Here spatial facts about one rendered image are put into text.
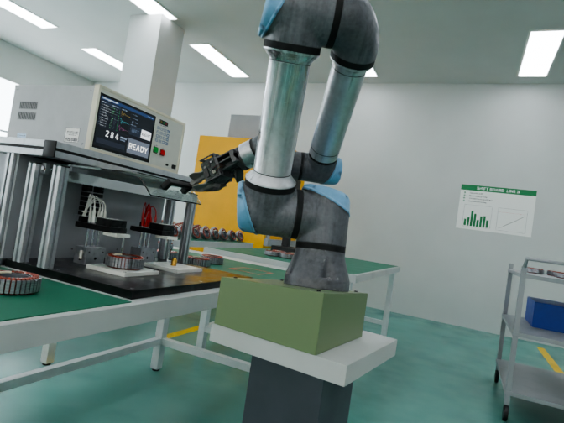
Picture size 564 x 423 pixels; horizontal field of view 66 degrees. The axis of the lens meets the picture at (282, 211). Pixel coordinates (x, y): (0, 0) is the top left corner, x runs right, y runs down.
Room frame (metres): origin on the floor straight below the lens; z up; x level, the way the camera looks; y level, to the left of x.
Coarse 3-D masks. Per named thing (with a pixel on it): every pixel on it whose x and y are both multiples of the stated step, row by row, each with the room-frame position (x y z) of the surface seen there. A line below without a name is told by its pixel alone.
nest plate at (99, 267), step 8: (88, 264) 1.28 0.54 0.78; (96, 264) 1.30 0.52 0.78; (104, 264) 1.32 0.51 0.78; (104, 272) 1.26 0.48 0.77; (112, 272) 1.24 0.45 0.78; (120, 272) 1.23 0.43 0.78; (128, 272) 1.25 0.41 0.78; (136, 272) 1.27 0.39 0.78; (144, 272) 1.30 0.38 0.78; (152, 272) 1.33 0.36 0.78
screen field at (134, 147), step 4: (128, 140) 1.44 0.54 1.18; (132, 140) 1.45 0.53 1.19; (136, 140) 1.47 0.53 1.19; (128, 144) 1.44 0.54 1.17; (132, 144) 1.46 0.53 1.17; (136, 144) 1.47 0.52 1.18; (140, 144) 1.49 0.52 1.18; (144, 144) 1.51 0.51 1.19; (148, 144) 1.53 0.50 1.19; (128, 148) 1.44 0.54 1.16; (132, 148) 1.46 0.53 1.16; (136, 148) 1.48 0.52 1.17; (140, 148) 1.49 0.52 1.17; (144, 148) 1.51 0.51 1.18; (148, 148) 1.53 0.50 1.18; (128, 152) 1.45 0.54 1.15; (132, 152) 1.46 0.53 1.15; (136, 152) 1.48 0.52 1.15; (140, 152) 1.50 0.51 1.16; (144, 152) 1.52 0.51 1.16; (148, 152) 1.53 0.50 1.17; (140, 156) 1.50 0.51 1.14; (144, 156) 1.52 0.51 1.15
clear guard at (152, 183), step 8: (88, 168) 1.26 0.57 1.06; (96, 168) 1.24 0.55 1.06; (120, 176) 1.44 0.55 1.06; (128, 176) 1.37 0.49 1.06; (136, 176) 1.31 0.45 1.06; (144, 176) 1.19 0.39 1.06; (152, 176) 1.23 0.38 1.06; (144, 184) 1.17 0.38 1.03; (152, 184) 1.20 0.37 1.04; (160, 184) 1.24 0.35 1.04; (152, 192) 1.17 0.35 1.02; (160, 192) 1.21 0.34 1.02; (168, 192) 1.24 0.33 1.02; (176, 192) 1.29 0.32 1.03; (192, 192) 1.38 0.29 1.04; (176, 200) 1.26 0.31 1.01; (184, 200) 1.30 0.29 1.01; (192, 200) 1.34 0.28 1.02
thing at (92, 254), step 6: (78, 246) 1.35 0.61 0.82; (84, 246) 1.35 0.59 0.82; (90, 246) 1.37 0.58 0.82; (96, 246) 1.40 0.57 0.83; (78, 252) 1.35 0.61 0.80; (84, 252) 1.34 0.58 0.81; (90, 252) 1.35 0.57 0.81; (96, 252) 1.37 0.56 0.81; (102, 252) 1.40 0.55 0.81; (78, 258) 1.35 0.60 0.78; (84, 258) 1.34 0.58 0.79; (90, 258) 1.35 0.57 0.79; (96, 258) 1.38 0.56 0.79; (102, 258) 1.40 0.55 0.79; (84, 264) 1.34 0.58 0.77
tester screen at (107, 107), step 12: (108, 108) 1.34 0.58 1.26; (120, 108) 1.39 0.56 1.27; (132, 108) 1.43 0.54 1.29; (108, 120) 1.35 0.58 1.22; (120, 120) 1.39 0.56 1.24; (132, 120) 1.44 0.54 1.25; (144, 120) 1.49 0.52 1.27; (96, 132) 1.31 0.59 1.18; (120, 132) 1.40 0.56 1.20; (96, 144) 1.32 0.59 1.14
